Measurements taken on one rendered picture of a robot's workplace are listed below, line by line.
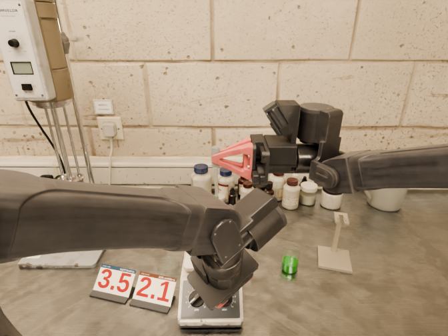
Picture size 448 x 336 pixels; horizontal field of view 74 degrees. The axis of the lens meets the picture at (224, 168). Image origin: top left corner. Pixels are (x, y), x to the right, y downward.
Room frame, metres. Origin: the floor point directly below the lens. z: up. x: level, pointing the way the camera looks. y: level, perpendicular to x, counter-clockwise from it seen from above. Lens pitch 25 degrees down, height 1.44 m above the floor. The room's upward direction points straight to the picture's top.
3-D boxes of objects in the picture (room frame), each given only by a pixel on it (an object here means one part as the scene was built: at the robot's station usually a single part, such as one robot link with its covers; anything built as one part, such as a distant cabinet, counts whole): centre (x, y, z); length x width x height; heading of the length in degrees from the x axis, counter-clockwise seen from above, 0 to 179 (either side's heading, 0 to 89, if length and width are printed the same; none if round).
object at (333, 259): (0.60, -0.29, 0.96); 0.08 x 0.08 x 0.13; 75
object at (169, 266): (0.56, 0.14, 0.91); 0.06 x 0.06 x 0.02
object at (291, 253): (0.57, -0.16, 0.93); 0.04 x 0.04 x 0.06
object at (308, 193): (0.89, -0.29, 0.93); 0.06 x 0.06 x 0.07
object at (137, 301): (0.48, 0.16, 0.92); 0.09 x 0.06 x 0.04; 76
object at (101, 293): (0.50, 0.25, 0.92); 0.09 x 0.06 x 0.04; 76
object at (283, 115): (0.51, -0.10, 1.28); 0.07 x 0.06 x 0.11; 0
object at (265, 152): (0.51, -0.10, 1.22); 0.10 x 0.07 x 0.07; 0
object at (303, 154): (0.51, -0.16, 1.23); 0.07 x 0.06 x 0.07; 90
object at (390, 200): (0.87, -0.54, 0.97); 0.18 x 0.13 x 0.15; 110
